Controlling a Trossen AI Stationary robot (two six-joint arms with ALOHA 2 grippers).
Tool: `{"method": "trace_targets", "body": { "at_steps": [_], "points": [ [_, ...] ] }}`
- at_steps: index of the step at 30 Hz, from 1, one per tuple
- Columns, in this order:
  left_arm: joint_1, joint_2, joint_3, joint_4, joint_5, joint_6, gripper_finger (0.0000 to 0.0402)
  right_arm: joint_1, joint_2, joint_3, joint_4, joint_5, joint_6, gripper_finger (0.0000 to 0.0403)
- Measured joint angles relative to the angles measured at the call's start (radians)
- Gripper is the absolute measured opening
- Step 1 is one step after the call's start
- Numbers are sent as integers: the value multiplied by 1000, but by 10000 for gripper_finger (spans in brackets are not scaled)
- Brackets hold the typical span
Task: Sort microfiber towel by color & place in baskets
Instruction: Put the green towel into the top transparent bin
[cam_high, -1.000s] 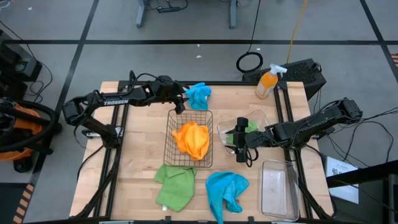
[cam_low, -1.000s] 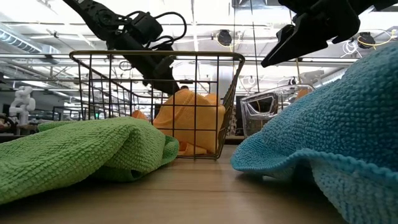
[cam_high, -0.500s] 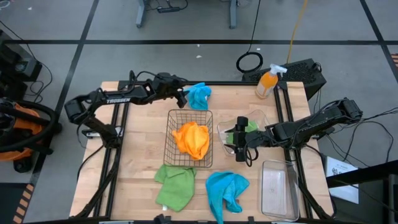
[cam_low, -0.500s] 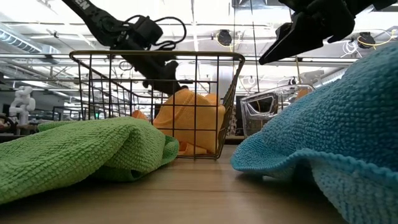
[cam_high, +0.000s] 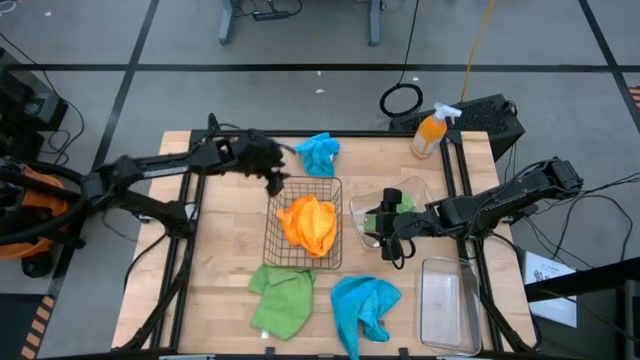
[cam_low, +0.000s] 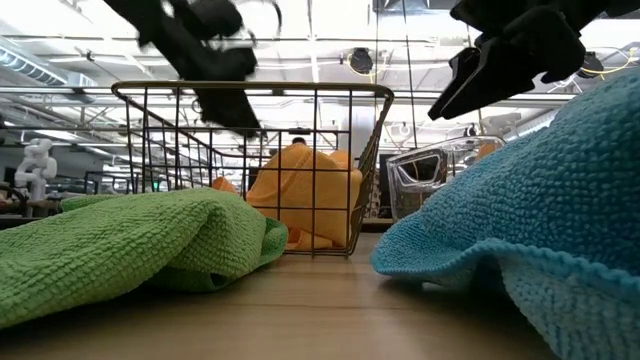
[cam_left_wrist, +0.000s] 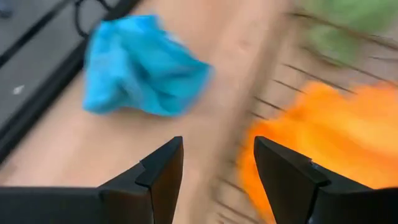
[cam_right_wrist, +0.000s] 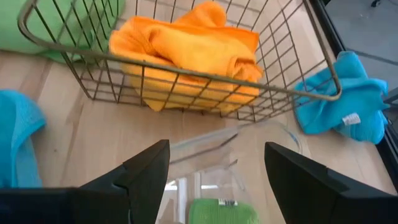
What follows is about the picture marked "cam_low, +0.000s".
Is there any bronze wire basket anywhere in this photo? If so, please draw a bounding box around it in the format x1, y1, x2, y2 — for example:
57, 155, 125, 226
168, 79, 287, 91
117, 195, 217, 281
110, 80, 395, 259

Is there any large blue microfiber towel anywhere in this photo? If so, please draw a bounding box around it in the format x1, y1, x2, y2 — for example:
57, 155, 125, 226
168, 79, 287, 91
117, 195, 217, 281
370, 67, 640, 360

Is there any white robot figure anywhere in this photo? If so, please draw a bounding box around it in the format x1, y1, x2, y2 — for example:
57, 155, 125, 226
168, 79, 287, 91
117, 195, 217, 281
13, 138, 59, 202

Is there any clear plastic container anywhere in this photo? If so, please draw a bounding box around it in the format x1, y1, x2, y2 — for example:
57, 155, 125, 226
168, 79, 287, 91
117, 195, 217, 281
385, 135, 508, 224

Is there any orange microfiber towel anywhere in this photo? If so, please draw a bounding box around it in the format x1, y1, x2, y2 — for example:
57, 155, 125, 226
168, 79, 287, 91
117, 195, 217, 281
211, 148, 354, 196
244, 143, 364, 251

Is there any black ceiling fixture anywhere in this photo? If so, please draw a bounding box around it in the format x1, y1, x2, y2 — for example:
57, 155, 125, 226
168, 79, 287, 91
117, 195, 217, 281
348, 47, 375, 76
576, 51, 607, 80

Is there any green microfiber towel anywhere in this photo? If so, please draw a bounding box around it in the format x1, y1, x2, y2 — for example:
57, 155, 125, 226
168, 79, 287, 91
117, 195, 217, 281
0, 187, 290, 330

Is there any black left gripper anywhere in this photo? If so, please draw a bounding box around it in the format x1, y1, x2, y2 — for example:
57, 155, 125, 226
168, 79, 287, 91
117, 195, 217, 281
167, 0, 264, 138

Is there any silver air duct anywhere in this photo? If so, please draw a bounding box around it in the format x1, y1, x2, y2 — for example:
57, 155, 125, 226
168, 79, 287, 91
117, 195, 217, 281
0, 47, 99, 87

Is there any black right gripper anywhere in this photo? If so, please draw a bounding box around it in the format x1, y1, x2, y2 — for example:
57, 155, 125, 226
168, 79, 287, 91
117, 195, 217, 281
427, 0, 601, 121

